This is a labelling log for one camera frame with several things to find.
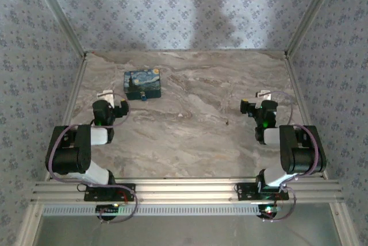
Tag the small blue padlock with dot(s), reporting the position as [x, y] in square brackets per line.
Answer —
[143, 96]

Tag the starry night painted box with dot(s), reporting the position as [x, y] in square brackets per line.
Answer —
[142, 82]

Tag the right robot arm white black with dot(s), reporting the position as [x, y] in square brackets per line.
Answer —
[299, 157]

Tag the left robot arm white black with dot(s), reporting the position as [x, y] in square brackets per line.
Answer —
[72, 154]

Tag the right controller board green light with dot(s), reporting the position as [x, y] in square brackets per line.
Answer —
[268, 210]

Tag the controller board green light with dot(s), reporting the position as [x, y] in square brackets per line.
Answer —
[268, 210]
[107, 209]

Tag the left controller board green light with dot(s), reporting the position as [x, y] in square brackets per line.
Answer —
[107, 209]

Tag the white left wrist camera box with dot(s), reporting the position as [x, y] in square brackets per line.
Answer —
[105, 95]

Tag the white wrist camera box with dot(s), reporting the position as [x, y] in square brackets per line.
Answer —
[264, 94]
[105, 95]

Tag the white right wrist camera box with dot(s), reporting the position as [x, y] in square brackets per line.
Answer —
[264, 94]

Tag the aluminium table edge rail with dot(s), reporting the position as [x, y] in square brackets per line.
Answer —
[70, 108]
[304, 108]

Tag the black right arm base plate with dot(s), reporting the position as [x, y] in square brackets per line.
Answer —
[247, 192]

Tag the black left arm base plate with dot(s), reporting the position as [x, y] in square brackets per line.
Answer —
[95, 192]

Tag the aluminium mounting rail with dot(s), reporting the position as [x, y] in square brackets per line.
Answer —
[184, 190]

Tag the aluminium frame post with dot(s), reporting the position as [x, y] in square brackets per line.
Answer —
[57, 13]
[313, 13]

